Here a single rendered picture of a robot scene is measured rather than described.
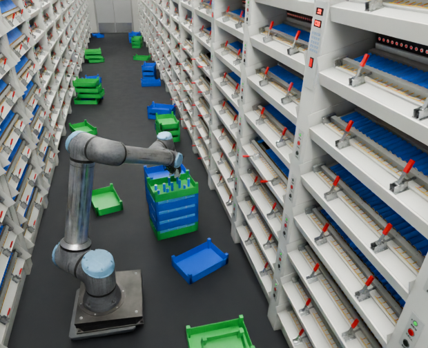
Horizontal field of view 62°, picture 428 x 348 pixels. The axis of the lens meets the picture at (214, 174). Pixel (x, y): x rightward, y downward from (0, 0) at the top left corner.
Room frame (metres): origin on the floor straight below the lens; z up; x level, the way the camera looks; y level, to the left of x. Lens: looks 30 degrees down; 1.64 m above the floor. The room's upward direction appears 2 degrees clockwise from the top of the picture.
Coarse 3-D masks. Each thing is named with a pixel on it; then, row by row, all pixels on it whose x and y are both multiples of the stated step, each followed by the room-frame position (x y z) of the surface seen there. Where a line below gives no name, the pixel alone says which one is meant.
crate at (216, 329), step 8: (232, 320) 1.23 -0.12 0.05; (240, 320) 1.22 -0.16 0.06; (192, 328) 1.17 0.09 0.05; (200, 328) 1.19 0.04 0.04; (208, 328) 1.20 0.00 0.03; (216, 328) 1.21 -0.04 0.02; (224, 328) 1.22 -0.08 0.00; (232, 328) 1.22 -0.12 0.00; (240, 328) 1.22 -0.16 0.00; (192, 336) 1.16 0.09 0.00; (200, 336) 1.16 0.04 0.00; (208, 336) 1.17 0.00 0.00; (248, 336) 1.14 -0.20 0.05; (192, 344) 1.12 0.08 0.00; (200, 344) 1.12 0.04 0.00; (248, 344) 1.13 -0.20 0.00
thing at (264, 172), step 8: (248, 136) 1.90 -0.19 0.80; (256, 136) 1.91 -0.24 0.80; (248, 144) 1.89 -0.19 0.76; (248, 152) 1.80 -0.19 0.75; (256, 152) 1.78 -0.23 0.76; (256, 160) 1.70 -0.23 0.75; (256, 168) 1.67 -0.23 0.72; (264, 168) 1.61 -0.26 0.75; (264, 176) 1.54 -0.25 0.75; (272, 176) 1.53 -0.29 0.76; (272, 192) 1.46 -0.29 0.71; (280, 192) 1.39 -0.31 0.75; (280, 200) 1.35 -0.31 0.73
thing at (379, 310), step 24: (312, 216) 1.19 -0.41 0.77; (312, 240) 1.06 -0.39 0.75; (336, 240) 1.03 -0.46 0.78; (336, 264) 0.93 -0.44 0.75; (360, 264) 0.89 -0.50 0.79; (360, 288) 0.82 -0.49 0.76; (384, 288) 0.79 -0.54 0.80; (360, 312) 0.75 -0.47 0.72; (384, 312) 0.72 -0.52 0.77; (384, 336) 0.65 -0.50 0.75
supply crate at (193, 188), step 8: (168, 176) 2.14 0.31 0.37; (184, 176) 2.19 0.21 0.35; (152, 184) 2.09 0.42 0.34; (160, 184) 2.11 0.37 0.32; (176, 184) 2.12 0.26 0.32; (192, 184) 2.12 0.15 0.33; (152, 192) 1.95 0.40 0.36; (160, 192) 2.01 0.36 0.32; (168, 192) 1.94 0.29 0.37; (176, 192) 1.96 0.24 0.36; (184, 192) 1.98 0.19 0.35; (192, 192) 2.00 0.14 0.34; (160, 200) 1.91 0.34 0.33
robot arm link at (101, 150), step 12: (96, 144) 1.42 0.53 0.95; (108, 144) 1.44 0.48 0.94; (120, 144) 1.48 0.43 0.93; (96, 156) 1.40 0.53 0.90; (108, 156) 1.41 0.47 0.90; (120, 156) 1.44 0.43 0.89; (132, 156) 1.52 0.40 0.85; (144, 156) 1.60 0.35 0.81; (156, 156) 1.69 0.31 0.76; (168, 156) 1.79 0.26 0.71; (180, 156) 1.86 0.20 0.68
